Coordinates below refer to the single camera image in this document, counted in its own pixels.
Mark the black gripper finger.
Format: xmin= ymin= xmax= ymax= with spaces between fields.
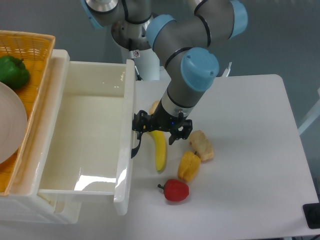
xmin=168 ymin=119 xmax=193 ymax=145
xmin=132 ymin=110 xmax=152 ymax=140

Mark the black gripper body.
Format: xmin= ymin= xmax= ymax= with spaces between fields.
xmin=151 ymin=100 xmax=188 ymax=132

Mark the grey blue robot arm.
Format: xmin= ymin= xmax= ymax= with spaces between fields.
xmin=81 ymin=0 xmax=248 ymax=144

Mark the white plastic drawer cabinet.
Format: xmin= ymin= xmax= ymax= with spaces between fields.
xmin=0 ymin=49 xmax=70 ymax=224

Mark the round bread bun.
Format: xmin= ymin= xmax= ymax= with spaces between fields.
xmin=149 ymin=100 xmax=160 ymax=115

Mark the rectangular bread loaf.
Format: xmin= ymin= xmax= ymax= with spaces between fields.
xmin=188 ymin=130 xmax=215 ymax=162

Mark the yellow banana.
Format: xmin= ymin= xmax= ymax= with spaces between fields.
xmin=149 ymin=130 xmax=167 ymax=172

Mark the yellow bell pepper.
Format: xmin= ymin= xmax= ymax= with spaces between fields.
xmin=177 ymin=151 xmax=201 ymax=182

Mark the red bell pepper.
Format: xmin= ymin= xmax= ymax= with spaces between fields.
xmin=157 ymin=179 xmax=190 ymax=202

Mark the beige round plate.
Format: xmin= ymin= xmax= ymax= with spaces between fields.
xmin=0 ymin=83 xmax=28 ymax=163

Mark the orange woven basket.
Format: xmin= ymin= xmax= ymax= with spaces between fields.
xmin=0 ymin=30 xmax=56 ymax=197

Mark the green bell pepper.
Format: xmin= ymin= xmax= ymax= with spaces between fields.
xmin=0 ymin=55 xmax=30 ymax=90

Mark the black device at table edge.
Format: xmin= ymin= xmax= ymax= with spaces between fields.
xmin=302 ymin=203 xmax=320 ymax=229

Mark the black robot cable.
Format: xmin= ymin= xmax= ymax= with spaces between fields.
xmin=128 ymin=38 xmax=144 ymax=82

